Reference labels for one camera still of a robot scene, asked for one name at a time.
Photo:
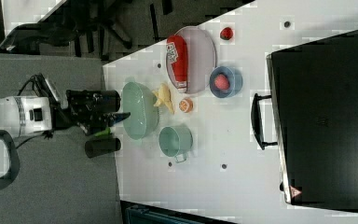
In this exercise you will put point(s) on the grey round plate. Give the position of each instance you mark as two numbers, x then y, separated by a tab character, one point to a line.
201	59

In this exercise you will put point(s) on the red ketchup bottle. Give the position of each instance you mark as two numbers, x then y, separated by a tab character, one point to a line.
178	58

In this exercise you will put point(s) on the green oval colander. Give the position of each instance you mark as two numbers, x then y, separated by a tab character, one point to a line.
139	101

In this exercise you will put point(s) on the blue bowl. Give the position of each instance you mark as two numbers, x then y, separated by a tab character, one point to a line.
235	80

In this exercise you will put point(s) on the pink red fruit in bowl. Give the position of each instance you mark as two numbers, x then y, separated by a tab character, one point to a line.
221	82

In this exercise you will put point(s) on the green cup with handle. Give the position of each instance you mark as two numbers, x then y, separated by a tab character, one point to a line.
175	142

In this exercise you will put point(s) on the orange half slice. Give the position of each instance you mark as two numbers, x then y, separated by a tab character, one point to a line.
186	105

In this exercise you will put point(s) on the bright green object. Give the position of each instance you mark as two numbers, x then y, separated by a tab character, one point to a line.
107	131

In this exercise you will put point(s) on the black toaster oven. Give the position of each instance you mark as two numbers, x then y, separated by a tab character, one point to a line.
313	89

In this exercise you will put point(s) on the black office chair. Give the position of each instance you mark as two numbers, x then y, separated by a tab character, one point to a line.
29	23

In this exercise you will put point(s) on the blue metal frame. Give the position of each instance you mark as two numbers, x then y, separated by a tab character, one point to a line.
137	213

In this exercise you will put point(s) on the peeled yellow banana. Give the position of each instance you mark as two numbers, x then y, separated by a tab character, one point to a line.
163	97

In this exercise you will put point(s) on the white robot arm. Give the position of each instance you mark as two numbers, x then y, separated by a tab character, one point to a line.
28	115

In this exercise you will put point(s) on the red strawberry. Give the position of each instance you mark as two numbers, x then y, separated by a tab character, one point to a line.
226	33

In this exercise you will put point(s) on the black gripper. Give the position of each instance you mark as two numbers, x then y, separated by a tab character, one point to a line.
92	111

